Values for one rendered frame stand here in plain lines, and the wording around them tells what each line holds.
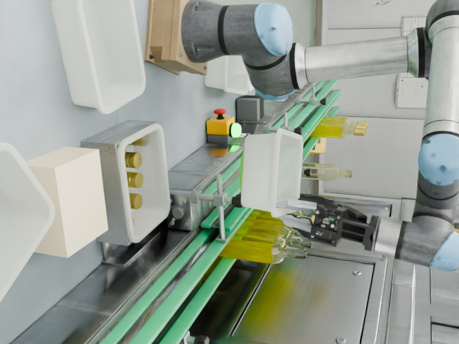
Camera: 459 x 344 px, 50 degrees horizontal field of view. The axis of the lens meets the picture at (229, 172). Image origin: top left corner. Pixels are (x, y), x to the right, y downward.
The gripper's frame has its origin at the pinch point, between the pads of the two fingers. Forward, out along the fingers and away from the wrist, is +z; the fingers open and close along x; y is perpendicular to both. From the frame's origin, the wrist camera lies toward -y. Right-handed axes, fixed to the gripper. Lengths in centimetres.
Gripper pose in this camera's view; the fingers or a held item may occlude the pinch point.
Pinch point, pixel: (279, 208)
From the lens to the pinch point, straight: 104.7
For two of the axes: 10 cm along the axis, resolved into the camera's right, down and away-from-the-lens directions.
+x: -1.8, 9.8, 1.0
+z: -9.2, -2.1, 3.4
